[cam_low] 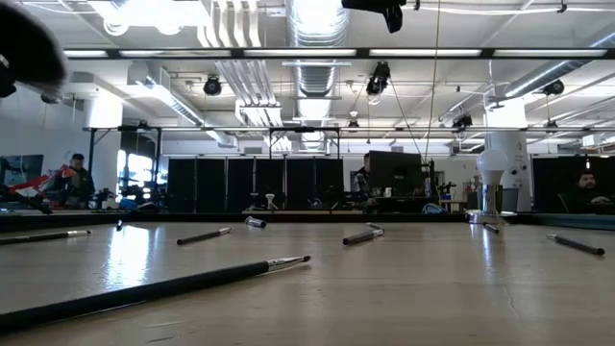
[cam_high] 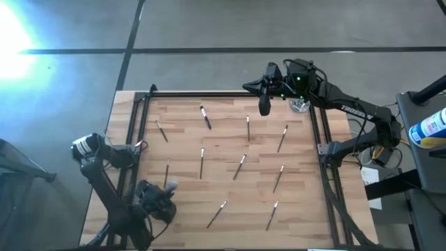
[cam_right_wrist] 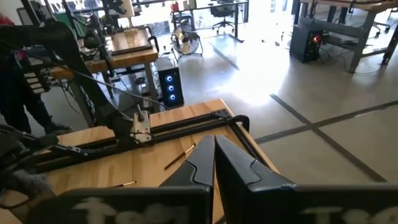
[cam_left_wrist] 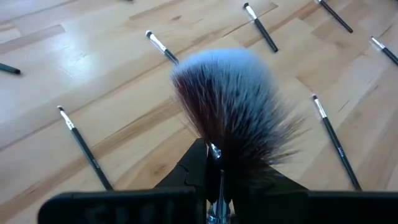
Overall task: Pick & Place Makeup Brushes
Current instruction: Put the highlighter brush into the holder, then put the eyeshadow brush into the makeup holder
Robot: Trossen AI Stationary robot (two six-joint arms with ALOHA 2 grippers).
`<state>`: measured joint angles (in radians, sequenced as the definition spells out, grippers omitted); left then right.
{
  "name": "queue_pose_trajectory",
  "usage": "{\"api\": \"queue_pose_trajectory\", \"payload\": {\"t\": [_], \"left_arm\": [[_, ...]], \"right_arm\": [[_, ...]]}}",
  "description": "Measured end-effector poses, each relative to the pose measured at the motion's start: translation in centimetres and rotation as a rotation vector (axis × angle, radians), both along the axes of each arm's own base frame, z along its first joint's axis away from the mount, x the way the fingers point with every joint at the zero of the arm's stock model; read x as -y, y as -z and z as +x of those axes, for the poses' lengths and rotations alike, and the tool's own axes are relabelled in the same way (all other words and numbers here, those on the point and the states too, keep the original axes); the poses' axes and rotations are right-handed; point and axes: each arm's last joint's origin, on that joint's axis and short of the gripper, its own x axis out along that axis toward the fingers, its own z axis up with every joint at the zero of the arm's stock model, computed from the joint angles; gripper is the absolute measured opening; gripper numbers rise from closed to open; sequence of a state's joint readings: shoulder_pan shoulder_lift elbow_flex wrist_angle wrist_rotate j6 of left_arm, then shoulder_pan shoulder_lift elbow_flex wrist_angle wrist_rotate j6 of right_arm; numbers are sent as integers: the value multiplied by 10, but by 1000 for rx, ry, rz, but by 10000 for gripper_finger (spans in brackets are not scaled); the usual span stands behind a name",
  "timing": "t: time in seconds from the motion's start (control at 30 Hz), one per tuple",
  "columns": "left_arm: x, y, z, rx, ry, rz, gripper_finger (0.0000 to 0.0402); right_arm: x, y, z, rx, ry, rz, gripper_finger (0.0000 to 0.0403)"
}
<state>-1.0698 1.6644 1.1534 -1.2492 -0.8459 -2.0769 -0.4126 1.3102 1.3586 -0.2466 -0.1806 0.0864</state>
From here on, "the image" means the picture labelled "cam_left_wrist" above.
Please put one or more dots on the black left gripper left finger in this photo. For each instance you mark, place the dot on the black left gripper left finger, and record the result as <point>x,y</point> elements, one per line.
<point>189,168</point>

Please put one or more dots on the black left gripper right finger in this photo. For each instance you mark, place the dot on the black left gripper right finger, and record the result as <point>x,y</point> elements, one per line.
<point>311,208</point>

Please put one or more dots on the black marker pen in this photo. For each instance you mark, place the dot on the black marker pen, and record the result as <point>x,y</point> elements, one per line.
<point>336,141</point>

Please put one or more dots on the large fluffy powder brush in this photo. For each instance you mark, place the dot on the large fluffy powder brush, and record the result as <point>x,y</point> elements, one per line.
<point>230,102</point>

